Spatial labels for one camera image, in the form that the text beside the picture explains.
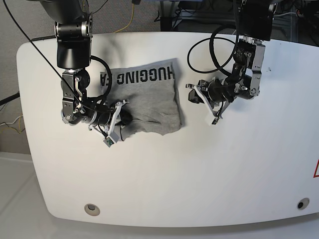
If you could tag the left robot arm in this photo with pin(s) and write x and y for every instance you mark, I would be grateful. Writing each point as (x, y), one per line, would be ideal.
(253, 25)

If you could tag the left table grommet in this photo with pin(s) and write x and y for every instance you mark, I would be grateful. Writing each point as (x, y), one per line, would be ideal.
(92, 210)

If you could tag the black table leg base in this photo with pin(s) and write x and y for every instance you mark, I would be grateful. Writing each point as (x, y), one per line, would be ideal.
(166, 24)

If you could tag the table grommet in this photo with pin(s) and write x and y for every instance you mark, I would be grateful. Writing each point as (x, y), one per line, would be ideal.
(92, 210)
(303, 203)

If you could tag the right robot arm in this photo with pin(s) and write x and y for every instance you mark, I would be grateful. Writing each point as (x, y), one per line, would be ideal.
(73, 30)

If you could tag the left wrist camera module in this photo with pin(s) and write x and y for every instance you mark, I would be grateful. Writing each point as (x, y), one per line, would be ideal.
(111, 139)

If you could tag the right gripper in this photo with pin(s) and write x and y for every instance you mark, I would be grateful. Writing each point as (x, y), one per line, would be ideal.
(103, 122)

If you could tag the right table grommet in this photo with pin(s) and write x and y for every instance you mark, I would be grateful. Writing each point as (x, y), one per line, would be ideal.
(303, 203)

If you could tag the grey T-shirt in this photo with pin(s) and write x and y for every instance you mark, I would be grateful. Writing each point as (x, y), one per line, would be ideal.
(152, 95)

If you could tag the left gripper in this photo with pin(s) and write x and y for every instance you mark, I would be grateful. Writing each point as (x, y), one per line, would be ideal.
(211, 94)

